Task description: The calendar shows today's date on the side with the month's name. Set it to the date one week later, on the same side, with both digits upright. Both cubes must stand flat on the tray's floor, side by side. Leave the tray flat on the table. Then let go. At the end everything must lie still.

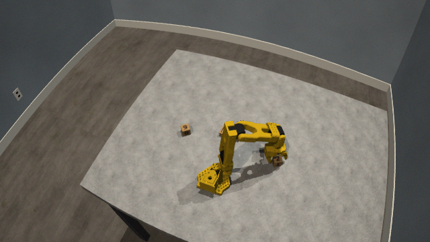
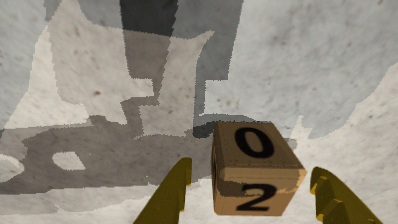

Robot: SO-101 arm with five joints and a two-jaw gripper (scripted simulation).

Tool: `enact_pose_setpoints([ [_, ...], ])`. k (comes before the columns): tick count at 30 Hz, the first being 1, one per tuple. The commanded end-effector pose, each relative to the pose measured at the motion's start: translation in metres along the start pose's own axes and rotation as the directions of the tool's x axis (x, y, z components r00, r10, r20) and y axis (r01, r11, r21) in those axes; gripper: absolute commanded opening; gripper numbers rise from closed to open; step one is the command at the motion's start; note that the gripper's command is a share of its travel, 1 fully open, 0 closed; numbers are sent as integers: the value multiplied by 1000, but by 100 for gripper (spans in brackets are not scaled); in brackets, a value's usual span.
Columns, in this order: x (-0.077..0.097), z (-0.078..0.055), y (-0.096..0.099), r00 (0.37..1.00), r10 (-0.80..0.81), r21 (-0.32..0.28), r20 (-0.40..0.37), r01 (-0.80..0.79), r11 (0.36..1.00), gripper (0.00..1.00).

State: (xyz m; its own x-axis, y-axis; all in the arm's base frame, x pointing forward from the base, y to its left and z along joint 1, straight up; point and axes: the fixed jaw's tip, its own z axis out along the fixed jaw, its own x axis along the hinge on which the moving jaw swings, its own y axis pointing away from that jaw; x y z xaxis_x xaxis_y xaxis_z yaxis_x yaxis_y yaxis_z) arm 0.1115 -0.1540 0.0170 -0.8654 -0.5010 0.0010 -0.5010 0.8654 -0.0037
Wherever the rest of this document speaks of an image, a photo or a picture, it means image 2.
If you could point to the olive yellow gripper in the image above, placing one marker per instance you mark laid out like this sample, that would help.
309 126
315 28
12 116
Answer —
336 203

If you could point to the tan cardboard number cube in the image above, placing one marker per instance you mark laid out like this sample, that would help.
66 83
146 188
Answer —
254 171

